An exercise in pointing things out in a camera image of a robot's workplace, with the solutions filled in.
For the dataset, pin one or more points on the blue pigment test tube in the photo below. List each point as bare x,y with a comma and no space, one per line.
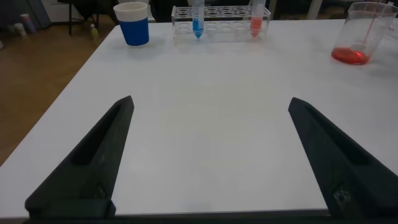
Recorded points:
198,26

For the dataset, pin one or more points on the purple cup stack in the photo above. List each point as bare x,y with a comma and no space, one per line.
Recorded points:
28,23

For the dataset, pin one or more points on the blue white paper cup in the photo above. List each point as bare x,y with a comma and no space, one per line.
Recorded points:
134,31

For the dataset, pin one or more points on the green plastic bottle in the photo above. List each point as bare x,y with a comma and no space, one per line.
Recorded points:
94,34

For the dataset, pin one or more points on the glass beaker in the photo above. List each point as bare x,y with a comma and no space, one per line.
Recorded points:
351,56

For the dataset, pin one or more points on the white standing desk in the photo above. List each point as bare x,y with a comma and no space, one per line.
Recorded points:
272,9
314,9

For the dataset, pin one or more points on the salmon pigment test tube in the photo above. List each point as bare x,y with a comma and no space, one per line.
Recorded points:
256,25

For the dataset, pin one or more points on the black metal chair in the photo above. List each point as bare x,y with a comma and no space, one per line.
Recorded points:
71,15

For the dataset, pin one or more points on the black office chair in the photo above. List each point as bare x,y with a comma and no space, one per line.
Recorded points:
168,9

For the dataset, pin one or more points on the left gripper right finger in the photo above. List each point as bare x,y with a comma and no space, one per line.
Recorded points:
342,168

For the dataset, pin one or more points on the small white paper cup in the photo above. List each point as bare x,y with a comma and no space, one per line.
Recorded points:
20,29

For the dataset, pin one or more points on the clear plastic test tube rack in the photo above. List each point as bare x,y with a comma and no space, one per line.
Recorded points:
224,28

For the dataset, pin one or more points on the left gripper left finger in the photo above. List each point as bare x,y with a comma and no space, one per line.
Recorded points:
93,168

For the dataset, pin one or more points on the dark green jacket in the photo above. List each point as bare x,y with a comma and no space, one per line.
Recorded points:
90,7

